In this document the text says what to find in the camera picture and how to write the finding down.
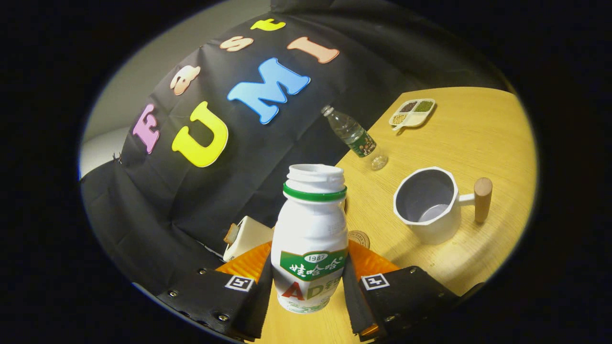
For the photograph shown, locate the white cup wooden handle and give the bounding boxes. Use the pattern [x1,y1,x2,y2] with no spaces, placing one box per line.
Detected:
[393,166,493,245]

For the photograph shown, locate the wooden table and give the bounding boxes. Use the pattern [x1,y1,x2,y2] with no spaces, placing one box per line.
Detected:
[246,86,538,344]

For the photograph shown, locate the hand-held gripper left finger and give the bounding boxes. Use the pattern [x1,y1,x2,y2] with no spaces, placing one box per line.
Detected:
[158,241,274,341]

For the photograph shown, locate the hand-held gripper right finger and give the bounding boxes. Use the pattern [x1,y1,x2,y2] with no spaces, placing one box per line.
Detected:
[342,239,459,341]

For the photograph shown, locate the black backdrop cloth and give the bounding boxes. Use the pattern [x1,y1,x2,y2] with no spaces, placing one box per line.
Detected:
[80,0,510,297]

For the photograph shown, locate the white juice bottle green label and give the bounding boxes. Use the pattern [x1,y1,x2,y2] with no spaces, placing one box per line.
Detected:
[271,164,349,314]

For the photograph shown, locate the clear plastic water bottle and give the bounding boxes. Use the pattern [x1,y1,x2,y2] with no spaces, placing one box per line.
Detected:
[321,105,389,171]

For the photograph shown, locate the white rectangular container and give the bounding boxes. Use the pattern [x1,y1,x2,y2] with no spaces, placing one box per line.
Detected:
[222,215,274,262]

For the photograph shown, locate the round cork coaster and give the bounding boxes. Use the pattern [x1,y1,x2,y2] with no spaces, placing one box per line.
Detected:
[348,230,371,250]

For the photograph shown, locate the white divided grain tray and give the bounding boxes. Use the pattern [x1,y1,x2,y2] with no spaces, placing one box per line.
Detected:
[388,98,437,132]

